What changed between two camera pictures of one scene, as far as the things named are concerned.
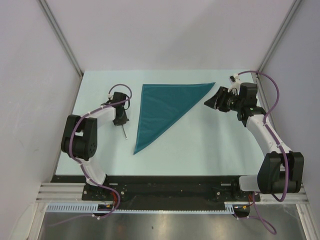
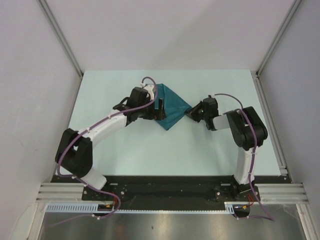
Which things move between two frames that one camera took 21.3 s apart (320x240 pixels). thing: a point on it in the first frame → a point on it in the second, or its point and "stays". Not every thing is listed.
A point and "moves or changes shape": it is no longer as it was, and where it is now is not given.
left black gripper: (123, 121) → (154, 113)
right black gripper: (217, 101) → (192, 113)
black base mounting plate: (162, 192) stays
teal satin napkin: (161, 104) moves or changes shape
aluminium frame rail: (71, 192) stays
